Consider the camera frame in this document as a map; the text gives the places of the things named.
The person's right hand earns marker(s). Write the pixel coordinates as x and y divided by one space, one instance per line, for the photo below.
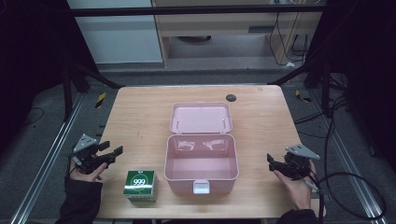
295 188

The pink plastic storage box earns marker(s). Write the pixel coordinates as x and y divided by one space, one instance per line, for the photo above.
201 148

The person's left hand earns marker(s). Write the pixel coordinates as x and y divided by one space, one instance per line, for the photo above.
85 173

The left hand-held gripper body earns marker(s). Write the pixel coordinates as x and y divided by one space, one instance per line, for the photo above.
88 155

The yellow black floor tape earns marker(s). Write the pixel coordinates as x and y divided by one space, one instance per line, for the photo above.
302 96
100 100

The wooden desk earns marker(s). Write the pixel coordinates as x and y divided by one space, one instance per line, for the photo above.
224 25

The aluminium floor rail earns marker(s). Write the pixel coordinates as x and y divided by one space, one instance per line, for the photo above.
46 161
348 161

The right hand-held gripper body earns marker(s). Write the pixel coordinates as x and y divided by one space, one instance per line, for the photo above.
297 161

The black table grommet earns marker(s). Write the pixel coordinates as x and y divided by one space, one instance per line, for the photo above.
231 98

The wooden table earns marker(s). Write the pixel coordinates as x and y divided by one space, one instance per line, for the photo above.
140 124

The black metal stand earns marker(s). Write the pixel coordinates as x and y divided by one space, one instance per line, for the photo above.
77 74
314 77

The white cabinet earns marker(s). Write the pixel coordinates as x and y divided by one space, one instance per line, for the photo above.
118 34

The green medicine box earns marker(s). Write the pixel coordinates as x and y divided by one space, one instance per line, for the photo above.
141 185

